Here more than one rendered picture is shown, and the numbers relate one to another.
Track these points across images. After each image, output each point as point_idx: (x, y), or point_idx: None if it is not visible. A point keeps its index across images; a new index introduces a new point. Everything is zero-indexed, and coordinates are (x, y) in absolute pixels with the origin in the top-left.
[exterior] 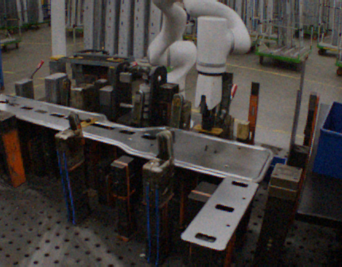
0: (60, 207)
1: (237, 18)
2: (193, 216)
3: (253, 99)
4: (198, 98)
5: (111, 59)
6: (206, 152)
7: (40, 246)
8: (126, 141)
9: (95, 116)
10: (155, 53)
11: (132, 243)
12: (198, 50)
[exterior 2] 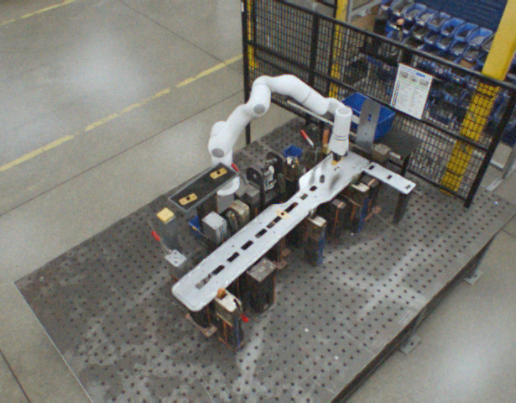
0: (299, 271)
1: (338, 102)
2: (373, 192)
3: (326, 132)
4: (345, 150)
5: (219, 175)
6: (338, 170)
7: (343, 282)
8: (318, 198)
9: (272, 210)
10: (230, 148)
11: (341, 237)
12: (343, 131)
